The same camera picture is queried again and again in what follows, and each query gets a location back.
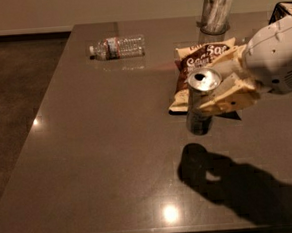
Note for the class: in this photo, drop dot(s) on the metal mesh cup holder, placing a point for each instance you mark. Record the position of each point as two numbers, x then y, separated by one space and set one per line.
214 18

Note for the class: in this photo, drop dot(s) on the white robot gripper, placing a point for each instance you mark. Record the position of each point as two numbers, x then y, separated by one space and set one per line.
275 60

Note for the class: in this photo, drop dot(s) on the clear plastic water bottle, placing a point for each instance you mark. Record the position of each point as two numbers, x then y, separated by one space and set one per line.
117 47

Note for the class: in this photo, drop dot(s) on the brown and yellow chip bag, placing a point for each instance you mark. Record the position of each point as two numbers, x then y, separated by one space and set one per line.
191 58

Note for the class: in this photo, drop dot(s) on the silver redbull can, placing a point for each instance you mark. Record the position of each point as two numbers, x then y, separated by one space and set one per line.
201 82

